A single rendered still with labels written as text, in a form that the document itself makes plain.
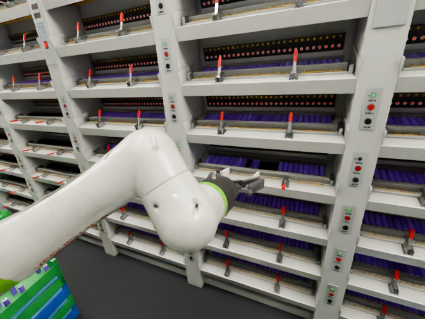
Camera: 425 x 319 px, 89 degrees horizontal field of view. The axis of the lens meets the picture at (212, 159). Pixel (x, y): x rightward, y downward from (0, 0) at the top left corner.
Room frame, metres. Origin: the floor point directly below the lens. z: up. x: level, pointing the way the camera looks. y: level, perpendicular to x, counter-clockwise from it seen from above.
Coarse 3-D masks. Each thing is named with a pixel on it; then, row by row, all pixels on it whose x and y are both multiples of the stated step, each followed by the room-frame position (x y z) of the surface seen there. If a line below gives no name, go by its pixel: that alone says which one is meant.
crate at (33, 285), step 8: (48, 264) 0.82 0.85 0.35; (56, 264) 0.80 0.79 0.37; (40, 272) 0.80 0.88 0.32; (48, 272) 0.76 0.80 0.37; (56, 272) 0.79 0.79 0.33; (24, 280) 0.76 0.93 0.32; (32, 280) 0.76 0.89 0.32; (40, 280) 0.72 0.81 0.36; (48, 280) 0.75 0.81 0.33; (16, 288) 0.72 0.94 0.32; (32, 288) 0.69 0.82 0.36; (40, 288) 0.71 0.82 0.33; (8, 296) 0.68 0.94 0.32; (16, 296) 0.68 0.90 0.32; (24, 296) 0.65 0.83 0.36; (32, 296) 0.67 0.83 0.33; (16, 304) 0.62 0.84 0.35; (24, 304) 0.64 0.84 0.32; (0, 312) 0.61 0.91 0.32; (8, 312) 0.59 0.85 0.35; (16, 312) 0.61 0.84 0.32
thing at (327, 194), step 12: (204, 156) 1.05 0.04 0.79; (300, 156) 0.88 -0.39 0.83; (312, 156) 0.86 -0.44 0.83; (324, 156) 0.84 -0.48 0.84; (192, 168) 0.94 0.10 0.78; (336, 168) 0.74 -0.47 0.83; (264, 180) 0.80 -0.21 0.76; (276, 180) 0.79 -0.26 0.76; (336, 180) 0.69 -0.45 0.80; (264, 192) 0.78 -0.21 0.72; (276, 192) 0.76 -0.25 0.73; (288, 192) 0.74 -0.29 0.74; (300, 192) 0.72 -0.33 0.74; (312, 192) 0.70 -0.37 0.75; (324, 192) 0.69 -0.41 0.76; (336, 192) 0.66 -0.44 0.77
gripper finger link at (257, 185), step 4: (256, 180) 0.53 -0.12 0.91; (260, 180) 0.53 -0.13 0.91; (252, 184) 0.49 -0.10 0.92; (256, 184) 0.50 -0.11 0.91; (260, 184) 0.52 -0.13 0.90; (248, 188) 0.47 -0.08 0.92; (252, 188) 0.49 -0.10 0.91; (256, 188) 0.50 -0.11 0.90; (260, 188) 0.52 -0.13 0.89; (252, 192) 0.48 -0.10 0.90
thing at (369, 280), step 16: (368, 256) 0.71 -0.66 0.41; (352, 272) 0.66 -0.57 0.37; (368, 272) 0.66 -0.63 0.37; (384, 272) 0.63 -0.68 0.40; (400, 272) 0.63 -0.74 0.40; (416, 272) 0.62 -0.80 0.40; (352, 288) 0.62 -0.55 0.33; (368, 288) 0.60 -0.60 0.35; (384, 288) 0.59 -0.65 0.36; (400, 288) 0.59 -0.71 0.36; (416, 288) 0.58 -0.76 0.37; (416, 304) 0.54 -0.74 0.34
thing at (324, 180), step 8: (208, 168) 0.93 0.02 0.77; (216, 168) 0.91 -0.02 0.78; (232, 168) 0.88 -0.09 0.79; (240, 168) 0.87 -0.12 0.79; (248, 168) 0.86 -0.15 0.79; (272, 176) 0.81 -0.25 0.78; (280, 176) 0.80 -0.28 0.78; (288, 176) 0.78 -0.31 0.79; (296, 176) 0.77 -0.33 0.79; (304, 176) 0.76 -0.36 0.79; (312, 176) 0.75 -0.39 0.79; (312, 184) 0.73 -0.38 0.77
